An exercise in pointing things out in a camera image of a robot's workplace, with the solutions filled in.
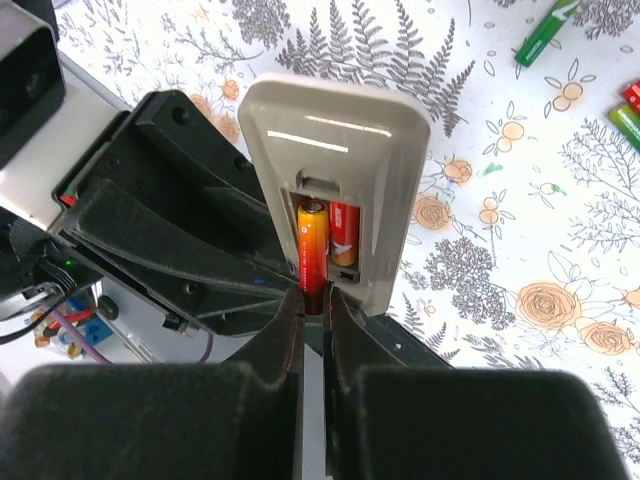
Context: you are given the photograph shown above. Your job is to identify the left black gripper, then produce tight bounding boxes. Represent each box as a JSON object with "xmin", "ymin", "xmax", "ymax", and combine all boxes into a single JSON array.
[{"xmin": 62, "ymin": 90, "xmax": 300, "ymax": 336}]

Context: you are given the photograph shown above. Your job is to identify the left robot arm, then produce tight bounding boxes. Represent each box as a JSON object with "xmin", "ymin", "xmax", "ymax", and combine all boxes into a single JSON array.
[{"xmin": 1, "ymin": 90, "xmax": 294, "ymax": 336}]

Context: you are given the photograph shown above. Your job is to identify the cluster of batteries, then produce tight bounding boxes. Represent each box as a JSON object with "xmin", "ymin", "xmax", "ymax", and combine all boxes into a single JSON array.
[{"xmin": 607, "ymin": 81, "xmax": 640, "ymax": 150}]

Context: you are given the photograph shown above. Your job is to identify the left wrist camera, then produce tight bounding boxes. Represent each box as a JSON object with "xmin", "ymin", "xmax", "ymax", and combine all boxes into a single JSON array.
[{"xmin": 1, "ymin": 1, "xmax": 124, "ymax": 231}]

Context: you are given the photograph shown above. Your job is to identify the grey white remote control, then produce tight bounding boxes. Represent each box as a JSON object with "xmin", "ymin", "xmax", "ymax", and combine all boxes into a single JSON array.
[{"xmin": 238, "ymin": 73, "xmax": 431, "ymax": 316}]

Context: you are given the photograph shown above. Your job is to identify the red orange battery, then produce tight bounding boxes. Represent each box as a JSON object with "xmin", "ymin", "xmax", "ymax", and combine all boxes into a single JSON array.
[
  {"xmin": 329, "ymin": 202, "xmax": 360, "ymax": 267},
  {"xmin": 297, "ymin": 199, "xmax": 329, "ymax": 315}
]

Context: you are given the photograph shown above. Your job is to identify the green battery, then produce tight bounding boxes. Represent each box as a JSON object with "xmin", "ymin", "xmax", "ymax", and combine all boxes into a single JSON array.
[{"xmin": 515, "ymin": 0, "xmax": 581, "ymax": 67}]

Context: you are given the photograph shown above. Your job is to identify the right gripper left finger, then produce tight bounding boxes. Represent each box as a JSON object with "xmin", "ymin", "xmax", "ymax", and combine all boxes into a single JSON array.
[{"xmin": 1, "ymin": 288, "xmax": 304, "ymax": 479}]

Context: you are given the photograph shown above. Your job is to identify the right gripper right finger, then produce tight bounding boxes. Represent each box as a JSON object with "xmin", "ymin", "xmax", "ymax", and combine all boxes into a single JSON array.
[{"xmin": 323, "ymin": 286, "xmax": 627, "ymax": 479}]

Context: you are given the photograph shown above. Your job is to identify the floral table mat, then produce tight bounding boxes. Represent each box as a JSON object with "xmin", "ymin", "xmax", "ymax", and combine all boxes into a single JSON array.
[{"xmin": 54, "ymin": 1, "xmax": 639, "ymax": 474}]

